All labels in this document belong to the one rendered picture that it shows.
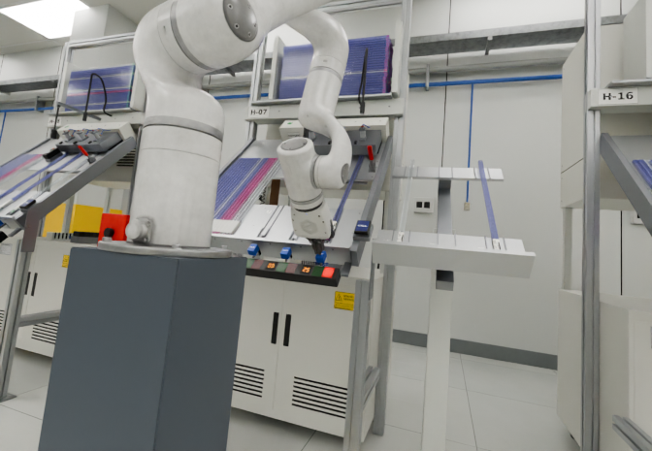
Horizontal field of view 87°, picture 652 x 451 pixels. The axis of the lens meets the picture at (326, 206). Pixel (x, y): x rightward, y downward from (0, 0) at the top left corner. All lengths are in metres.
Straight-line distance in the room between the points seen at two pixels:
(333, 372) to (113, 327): 0.98
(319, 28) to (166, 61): 0.44
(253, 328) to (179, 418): 0.96
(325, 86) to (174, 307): 0.62
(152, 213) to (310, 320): 0.94
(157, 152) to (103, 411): 0.34
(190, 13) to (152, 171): 0.23
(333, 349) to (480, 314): 1.78
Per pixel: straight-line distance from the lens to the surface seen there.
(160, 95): 0.59
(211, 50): 0.60
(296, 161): 0.77
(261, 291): 1.45
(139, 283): 0.51
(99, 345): 0.57
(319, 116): 0.84
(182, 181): 0.54
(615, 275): 3.13
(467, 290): 2.94
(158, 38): 0.66
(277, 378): 1.49
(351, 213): 1.13
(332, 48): 0.96
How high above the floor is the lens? 0.74
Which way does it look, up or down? 6 degrees up
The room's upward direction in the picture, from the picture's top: 5 degrees clockwise
